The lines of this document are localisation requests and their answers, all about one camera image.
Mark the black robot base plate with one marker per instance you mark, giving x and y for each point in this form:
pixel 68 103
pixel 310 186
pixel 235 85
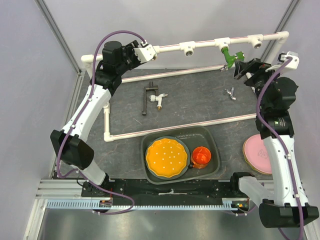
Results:
pixel 139 188

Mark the green plastic water faucet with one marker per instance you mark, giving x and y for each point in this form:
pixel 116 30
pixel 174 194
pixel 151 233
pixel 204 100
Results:
pixel 230 59

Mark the white PVC pipe frame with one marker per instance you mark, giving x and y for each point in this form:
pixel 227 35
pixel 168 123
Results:
pixel 195 98

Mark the chrome metal faucet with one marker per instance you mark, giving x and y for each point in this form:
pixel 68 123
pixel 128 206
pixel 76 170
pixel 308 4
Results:
pixel 230 93

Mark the aluminium frame post right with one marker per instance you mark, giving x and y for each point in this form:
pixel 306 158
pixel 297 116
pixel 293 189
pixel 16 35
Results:
pixel 273 47

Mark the light blue cable duct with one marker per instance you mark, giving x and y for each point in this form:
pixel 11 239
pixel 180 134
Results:
pixel 89 204

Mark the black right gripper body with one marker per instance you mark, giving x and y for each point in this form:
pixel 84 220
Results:
pixel 259 79

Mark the yellow dotted plate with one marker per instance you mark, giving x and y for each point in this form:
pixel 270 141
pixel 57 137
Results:
pixel 167 158

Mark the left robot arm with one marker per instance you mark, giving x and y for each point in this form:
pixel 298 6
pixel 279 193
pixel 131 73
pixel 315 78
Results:
pixel 70 143

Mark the green plate under pink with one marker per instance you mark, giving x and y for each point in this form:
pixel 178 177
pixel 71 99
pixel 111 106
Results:
pixel 252 163

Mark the aluminium frame post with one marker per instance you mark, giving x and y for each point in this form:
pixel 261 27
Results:
pixel 58 34
pixel 273 47

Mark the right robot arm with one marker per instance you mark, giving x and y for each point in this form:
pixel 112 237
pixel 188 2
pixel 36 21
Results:
pixel 288 206

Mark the grey plate under yellow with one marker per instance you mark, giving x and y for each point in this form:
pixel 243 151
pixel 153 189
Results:
pixel 186 162

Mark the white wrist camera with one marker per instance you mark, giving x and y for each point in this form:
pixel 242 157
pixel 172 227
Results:
pixel 290 59
pixel 145 53

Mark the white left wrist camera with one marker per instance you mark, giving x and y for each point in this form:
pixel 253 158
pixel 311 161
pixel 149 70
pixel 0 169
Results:
pixel 145 53

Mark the aluminium frame post left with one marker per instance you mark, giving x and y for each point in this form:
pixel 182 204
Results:
pixel 58 34

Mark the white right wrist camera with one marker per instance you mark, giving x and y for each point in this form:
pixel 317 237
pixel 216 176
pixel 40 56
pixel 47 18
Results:
pixel 290 59

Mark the orange mug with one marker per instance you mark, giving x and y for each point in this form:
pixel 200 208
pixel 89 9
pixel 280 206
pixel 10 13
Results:
pixel 200 157

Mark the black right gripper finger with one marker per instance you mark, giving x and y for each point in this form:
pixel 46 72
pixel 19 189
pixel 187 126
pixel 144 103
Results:
pixel 256 63
pixel 241 68

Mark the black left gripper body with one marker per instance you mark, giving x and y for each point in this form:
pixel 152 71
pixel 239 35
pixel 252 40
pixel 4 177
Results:
pixel 130 61

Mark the white plastic faucet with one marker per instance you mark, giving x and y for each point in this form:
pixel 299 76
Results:
pixel 158 99

